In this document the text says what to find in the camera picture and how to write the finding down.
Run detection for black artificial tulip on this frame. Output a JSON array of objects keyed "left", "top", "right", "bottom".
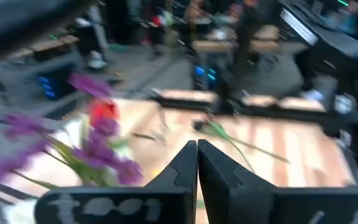
[{"left": 192, "top": 119, "right": 291, "bottom": 174}]

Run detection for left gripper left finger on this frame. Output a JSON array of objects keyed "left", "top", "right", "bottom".
[{"left": 34, "top": 140, "right": 198, "bottom": 224}]

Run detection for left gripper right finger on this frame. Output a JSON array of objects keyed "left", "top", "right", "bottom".
[{"left": 197, "top": 139, "right": 358, "bottom": 224}]

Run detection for purple artificial flower bunch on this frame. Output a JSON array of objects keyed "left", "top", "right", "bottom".
[{"left": 0, "top": 73, "right": 145, "bottom": 189}]

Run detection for bright red artificial tulip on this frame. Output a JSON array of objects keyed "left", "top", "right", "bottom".
[{"left": 88, "top": 98, "right": 120, "bottom": 126}]

